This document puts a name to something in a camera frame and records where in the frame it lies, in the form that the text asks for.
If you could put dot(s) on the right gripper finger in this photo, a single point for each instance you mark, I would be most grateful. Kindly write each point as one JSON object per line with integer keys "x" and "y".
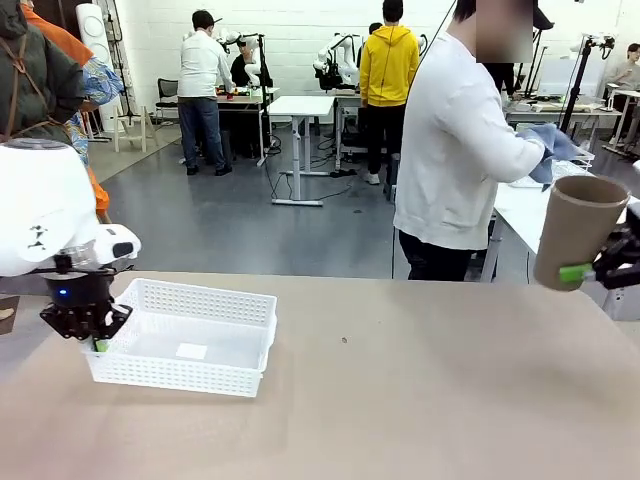
{"x": 634, "y": 215}
{"x": 617, "y": 260}

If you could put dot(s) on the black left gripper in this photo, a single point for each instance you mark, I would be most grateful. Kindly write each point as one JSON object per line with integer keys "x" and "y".
{"x": 75, "y": 292}

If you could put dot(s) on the brown beige cup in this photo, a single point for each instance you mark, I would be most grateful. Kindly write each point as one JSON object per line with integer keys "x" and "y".
{"x": 575, "y": 225}

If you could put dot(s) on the white perforated plastic basket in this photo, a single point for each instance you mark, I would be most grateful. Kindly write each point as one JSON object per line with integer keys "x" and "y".
{"x": 175, "y": 372}

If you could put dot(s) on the blue cleaning cloth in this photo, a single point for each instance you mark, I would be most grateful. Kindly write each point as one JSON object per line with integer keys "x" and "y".
{"x": 550, "y": 140}

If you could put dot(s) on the white lab robot arm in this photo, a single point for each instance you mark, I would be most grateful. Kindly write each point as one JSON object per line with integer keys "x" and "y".
{"x": 230, "y": 36}
{"x": 345, "y": 42}

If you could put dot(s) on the person's right forearm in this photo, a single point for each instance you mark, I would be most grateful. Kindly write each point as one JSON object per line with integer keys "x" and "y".
{"x": 515, "y": 157}

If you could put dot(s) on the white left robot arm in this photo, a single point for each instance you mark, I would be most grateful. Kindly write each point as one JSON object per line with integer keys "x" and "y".
{"x": 40, "y": 200}

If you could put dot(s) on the white side table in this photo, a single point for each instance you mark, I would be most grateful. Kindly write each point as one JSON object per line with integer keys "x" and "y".
{"x": 520, "y": 210}

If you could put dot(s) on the long grey work table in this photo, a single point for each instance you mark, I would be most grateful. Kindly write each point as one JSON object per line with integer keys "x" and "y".
{"x": 575, "y": 112}

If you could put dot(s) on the small white desk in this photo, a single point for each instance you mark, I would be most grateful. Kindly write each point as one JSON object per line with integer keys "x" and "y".
{"x": 625, "y": 92}

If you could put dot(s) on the seated person in light top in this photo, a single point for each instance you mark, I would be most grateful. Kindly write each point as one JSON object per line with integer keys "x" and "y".
{"x": 630, "y": 72}

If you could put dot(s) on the black tripod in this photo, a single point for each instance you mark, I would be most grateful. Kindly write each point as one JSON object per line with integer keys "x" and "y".
{"x": 577, "y": 82}

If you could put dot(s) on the white panel box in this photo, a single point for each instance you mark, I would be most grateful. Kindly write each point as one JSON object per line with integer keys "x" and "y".
{"x": 555, "y": 77}

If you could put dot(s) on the white device on tripod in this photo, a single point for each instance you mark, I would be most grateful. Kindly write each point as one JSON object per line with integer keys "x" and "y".
{"x": 595, "y": 39}

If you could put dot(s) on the white wooden step stool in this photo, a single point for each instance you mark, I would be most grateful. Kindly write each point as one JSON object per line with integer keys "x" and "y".
{"x": 118, "y": 127}

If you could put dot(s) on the person in white sweater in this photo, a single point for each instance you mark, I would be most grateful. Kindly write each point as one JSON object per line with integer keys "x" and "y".
{"x": 450, "y": 150}

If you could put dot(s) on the black studio lamp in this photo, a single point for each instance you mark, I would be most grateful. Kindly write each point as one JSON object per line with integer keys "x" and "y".
{"x": 542, "y": 17}

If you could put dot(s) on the person in dark green jacket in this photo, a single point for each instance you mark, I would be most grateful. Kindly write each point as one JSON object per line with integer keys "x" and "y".
{"x": 35, "y": 100}

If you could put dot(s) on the black mesh chair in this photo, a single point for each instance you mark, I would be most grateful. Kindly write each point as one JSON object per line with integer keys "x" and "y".
{"x": 167, "y": 92}

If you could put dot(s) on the blue patterned garment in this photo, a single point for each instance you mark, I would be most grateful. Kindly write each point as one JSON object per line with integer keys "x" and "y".
{"x": 97, "y": 80}

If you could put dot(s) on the cluttered work desk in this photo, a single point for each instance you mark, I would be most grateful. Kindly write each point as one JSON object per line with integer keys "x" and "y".
{"x": 245, "y": 100}

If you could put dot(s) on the man in white shirt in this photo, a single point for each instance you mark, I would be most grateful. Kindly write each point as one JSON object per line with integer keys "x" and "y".
{"x": 200, "y": 70}

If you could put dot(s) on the black floor power strip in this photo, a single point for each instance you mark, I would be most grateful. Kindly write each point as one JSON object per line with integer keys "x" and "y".
{"x": 345, "y": 173}

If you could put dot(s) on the person in orange jacket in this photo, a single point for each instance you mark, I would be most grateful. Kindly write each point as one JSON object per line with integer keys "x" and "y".
{"x": 55, "y": 35}

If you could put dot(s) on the person in yellow hoodie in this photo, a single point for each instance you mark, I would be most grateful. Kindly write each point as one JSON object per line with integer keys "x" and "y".
{"x": 387, "y": 65}

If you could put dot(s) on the white tower air conditioner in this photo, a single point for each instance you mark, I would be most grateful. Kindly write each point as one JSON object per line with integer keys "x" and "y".
{"x": 92, "y": 30}

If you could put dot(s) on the seated person in black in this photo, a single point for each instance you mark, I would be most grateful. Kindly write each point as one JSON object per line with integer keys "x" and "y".
{"x": 245, "y": 67}

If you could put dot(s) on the white standing desk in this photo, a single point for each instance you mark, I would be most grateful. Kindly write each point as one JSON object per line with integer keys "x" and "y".
{"x": 300, "y": 106}

